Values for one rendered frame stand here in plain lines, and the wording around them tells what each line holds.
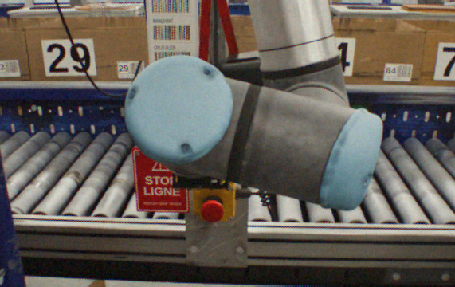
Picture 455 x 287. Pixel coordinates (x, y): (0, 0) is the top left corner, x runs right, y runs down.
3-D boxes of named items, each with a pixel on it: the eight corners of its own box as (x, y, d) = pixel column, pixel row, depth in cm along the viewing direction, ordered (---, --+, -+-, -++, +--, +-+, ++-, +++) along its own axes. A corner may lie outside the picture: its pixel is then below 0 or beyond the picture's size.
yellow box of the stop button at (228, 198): (192, 226, 83) (190, 188, 80) (197, 202, 91) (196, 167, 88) (276, 228, 82) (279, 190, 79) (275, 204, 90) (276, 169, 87)
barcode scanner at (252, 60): (297, 117, 77) (292, 53, 74) (224, 126, 78) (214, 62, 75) (294, 105, 83) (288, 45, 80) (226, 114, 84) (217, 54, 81)
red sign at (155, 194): (136, 211, 90) (131, 148, 86) (137, 210, 91) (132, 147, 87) (221, 214, 90) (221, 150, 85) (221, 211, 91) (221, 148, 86)
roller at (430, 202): (440, 245, 95) (444, 224, 93) (378, 150, 143) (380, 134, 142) (464, 245, 95) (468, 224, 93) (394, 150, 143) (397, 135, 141)
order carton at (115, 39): (30, 84, 146) (22, 28, 140) (64, 64, 174) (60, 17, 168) (155, 84, 144) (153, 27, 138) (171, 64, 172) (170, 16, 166)
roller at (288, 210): (279, 243, 96) (280, 222, 95) (270, 148, 145) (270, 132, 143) (303, 244, 96) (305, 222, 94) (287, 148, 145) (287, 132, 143)
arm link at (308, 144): (378, 100, 47) (257, 70, 48) (400, 131, 36) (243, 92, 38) (351, 185, 50) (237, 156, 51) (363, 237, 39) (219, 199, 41)
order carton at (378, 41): (286, 86, 143) (288, 28, 137) (280, 65, 170) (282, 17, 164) (419, 88, 141) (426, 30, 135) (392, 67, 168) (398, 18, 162)
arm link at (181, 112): (221, 176, 37) (100, 144, 38) (228, 188, 49) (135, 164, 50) (252, 63, 39) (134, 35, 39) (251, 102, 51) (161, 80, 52)
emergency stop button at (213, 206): (199, 225, 80) (199, 203, 78) (202, 211, 84) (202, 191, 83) (224, 225, 80) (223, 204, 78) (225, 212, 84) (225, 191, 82)
